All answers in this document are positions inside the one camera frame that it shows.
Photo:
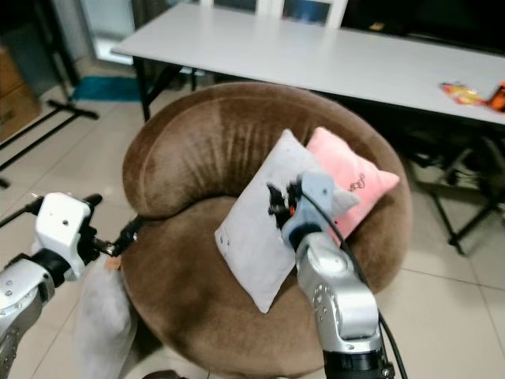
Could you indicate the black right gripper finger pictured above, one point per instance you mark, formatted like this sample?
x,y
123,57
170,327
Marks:
x,y
276,199
296,189

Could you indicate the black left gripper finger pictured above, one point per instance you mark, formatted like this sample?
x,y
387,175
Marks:
x,y
136,223
124,243

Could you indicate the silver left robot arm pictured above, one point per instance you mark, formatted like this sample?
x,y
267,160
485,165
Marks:
x,y
20,304

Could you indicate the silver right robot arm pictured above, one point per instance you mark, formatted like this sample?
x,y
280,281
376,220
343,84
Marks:
x,y
343,304

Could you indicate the grey square pillow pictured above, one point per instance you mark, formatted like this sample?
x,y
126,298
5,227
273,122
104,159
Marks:
x,y
248,237
102,332

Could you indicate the pink printed pillow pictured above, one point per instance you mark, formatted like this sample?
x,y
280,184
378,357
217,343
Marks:
x,y
351,166

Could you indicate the round brown velvet sofa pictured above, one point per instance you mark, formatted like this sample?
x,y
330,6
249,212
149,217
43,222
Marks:
x,y
189,316

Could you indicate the black metal floor stand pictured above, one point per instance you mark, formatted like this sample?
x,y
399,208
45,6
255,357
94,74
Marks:
x,y
67,106

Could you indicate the teal floor mat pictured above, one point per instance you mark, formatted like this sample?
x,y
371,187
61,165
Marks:
x,y
106,88

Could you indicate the long white table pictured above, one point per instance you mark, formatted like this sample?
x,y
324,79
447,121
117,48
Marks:
x,y
284,55

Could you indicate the brown cardboard box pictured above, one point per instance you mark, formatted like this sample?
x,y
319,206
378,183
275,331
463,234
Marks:
x,y
17,99

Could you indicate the orange yellow snack packet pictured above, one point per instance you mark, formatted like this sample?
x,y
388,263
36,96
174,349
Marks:
x,y
464,93

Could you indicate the white framed glass door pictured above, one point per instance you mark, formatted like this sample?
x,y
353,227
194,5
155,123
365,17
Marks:
x,y
104,30

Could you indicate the small orange object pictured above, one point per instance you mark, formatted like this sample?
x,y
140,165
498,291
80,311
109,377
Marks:
x,y
498,96

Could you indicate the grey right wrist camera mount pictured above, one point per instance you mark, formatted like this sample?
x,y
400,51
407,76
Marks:
x,y
316,209

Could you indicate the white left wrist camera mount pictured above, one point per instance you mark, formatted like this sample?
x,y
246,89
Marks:
x,y
61,221

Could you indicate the black folding metal frame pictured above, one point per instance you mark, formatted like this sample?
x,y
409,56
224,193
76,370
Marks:
x,y
454,221

